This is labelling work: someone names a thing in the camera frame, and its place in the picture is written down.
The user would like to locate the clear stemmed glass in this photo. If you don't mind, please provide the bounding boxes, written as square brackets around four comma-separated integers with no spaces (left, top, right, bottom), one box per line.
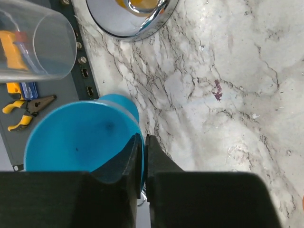
[0,0,77,83]

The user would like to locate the scroll arm chrome glass rack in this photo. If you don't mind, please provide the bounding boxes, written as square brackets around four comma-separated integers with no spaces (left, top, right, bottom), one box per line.
[86,0,178,41]

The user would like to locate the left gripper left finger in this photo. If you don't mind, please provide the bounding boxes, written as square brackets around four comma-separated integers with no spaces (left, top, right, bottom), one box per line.
[0,134,142,228]

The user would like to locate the blue plastic goblet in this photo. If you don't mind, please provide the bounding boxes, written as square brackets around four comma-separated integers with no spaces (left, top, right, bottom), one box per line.
[24,94,141,183]

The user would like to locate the blue red screwdriver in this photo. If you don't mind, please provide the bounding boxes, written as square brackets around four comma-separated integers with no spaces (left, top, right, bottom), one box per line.
[15,31,38,100]

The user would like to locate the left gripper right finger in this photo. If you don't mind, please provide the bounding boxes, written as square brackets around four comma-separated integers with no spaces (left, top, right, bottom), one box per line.
[145,135,281,228]

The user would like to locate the yellow handled pliers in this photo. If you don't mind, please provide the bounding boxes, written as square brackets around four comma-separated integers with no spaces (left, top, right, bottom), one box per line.
[1,95,57,133]

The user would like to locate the dark grey tool tray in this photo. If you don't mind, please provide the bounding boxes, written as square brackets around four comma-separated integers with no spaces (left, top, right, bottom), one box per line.
[0,0,99,171]

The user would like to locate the orange utility knife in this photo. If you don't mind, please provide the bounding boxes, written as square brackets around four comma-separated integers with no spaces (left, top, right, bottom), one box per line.
[0,30,28,100]

